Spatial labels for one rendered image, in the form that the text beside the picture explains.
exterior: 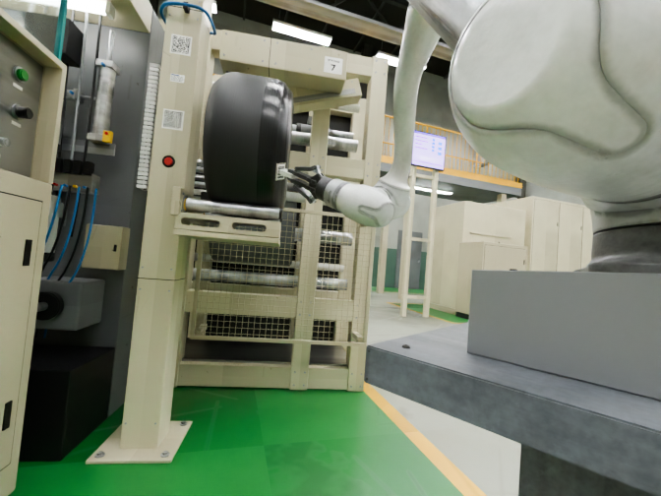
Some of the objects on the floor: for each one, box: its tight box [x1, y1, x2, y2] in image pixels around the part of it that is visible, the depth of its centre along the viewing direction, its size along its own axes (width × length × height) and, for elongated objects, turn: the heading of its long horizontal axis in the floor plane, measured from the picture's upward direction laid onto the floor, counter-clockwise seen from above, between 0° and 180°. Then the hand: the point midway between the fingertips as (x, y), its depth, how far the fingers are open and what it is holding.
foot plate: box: [86, 420, 193, 465], centre depth 120 cm, size 27×27×2 cm
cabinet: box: [455, 241, 528, 320], centre depth 527 cm, size 90×56×125 cm
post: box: [120, 0, 213, 449], centre depth 126 cm, size 13×13×250 cm
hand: (288, 173), depth 109 cm, fingers closed
